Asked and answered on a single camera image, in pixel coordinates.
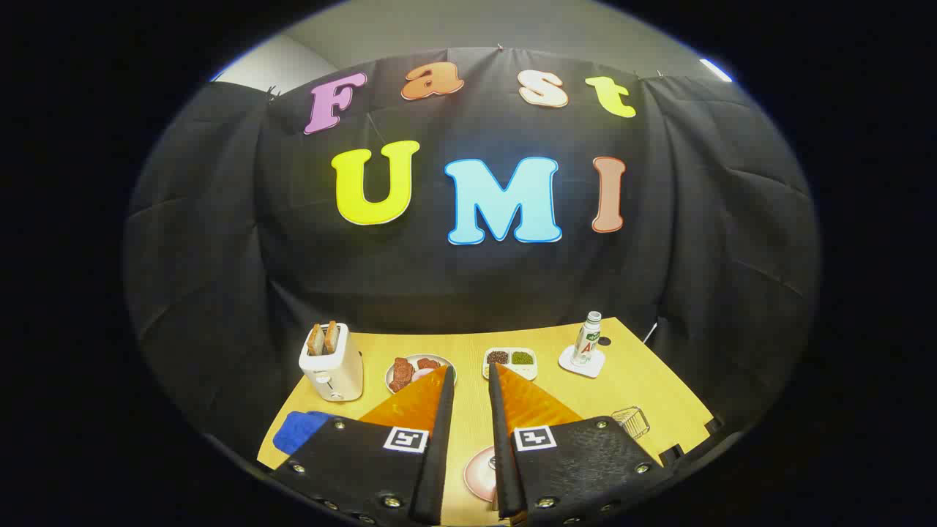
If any white divided dish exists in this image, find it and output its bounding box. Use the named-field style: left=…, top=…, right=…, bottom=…
left=482, top=348, right=538, bottom=381

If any metal wire rack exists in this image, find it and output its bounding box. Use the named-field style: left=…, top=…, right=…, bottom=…
left=611, top=406, right=650, bottom=440

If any white toaster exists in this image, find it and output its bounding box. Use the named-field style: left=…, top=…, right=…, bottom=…
left=299, top=322, right=365, bottom=402

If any white square coaster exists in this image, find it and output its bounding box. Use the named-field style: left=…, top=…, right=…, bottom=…
left=559, top=345, right=607, bottom=378

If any blue folded cloth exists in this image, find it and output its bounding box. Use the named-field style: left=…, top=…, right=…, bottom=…
left=273, top=411, right=335, bottom=455

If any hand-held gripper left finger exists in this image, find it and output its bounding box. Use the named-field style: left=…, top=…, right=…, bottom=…
left=269, top=365, right=456, bottom=527

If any white plastic bottle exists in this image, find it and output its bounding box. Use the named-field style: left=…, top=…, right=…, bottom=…
left=572, top=311, right=602, bottom=365

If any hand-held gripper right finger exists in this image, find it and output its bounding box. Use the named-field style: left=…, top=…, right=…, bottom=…
left=488, top=362, right=674, bottom=527

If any grey food plate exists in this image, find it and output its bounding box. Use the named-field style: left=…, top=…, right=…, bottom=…
left=386, top=354, right=458, bottom=395

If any pink round plate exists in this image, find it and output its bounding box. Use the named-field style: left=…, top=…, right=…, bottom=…
left=463, top=445, right=500, bottom=503

